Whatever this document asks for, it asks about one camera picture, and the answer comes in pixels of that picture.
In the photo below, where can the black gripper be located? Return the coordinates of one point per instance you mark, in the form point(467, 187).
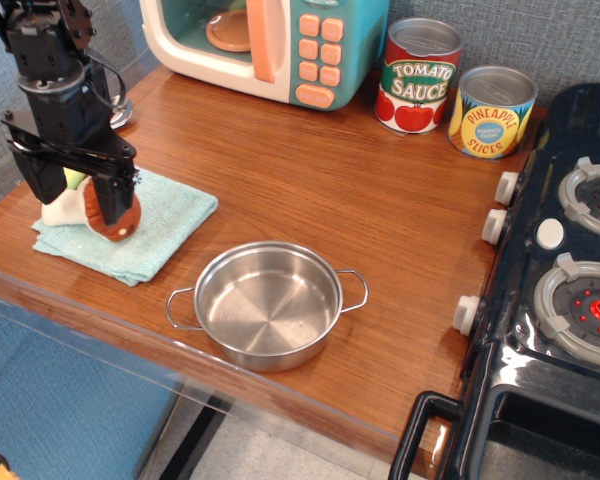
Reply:
point(68, 125)

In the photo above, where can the brown white plush mushroom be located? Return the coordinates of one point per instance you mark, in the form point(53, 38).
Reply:
point(80, 206)

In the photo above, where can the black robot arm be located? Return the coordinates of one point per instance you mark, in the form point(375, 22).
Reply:
point(49, 35)

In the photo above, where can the stainless steel pot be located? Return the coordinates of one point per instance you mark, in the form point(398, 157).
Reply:
point(269, 306)

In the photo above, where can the light blue folded cloth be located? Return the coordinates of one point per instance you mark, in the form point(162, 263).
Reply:
point(170, 213)

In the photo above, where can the orange toy plate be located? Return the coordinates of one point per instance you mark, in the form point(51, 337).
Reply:
point(228, 31)

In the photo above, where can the teal toy microwave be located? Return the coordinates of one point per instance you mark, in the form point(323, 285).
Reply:
point(313, 54)

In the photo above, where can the tomato sauce can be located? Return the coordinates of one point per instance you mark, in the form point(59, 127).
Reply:
point(420, 62)

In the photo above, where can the pineapple slices can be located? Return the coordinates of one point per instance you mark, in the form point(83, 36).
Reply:
point(492, 109)

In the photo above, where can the black toy stove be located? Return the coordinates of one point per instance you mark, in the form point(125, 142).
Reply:
point(530, 403)

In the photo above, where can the yellow-green handled metal spoon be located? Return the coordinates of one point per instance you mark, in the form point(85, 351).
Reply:
point(122, 112)

